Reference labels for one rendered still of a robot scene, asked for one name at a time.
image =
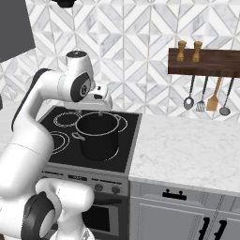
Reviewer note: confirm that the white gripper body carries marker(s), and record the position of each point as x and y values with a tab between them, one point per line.
103	103

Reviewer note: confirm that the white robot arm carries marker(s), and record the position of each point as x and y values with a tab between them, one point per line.
28	150

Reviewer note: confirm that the black and steel stove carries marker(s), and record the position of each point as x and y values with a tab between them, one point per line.
128	137

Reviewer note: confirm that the grey stove knob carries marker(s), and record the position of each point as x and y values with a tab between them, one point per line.
98	187
116	189

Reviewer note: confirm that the black cooking pot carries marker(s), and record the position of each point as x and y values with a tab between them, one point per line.
97	140

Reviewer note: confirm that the steel hanging spoon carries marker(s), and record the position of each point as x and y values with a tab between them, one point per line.
188	102

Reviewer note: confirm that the grey drawer front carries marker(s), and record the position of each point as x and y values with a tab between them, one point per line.
146	195

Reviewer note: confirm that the steel slotted spatula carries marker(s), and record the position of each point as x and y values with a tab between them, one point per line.
201	106

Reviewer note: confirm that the steel oven door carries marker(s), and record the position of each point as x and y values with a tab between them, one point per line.
106	218

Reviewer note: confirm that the dark grey range hood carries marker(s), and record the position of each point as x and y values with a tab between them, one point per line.
14	28

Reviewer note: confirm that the wooden spatula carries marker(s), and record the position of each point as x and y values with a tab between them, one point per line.
212	103

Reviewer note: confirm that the dark steel ladle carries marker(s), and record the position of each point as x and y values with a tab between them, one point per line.
225	110

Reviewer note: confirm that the grey cupboard door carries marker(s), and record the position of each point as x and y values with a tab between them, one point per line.
232	229
168	223

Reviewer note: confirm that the dark wooden wall shelf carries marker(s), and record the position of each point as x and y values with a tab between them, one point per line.
203	64

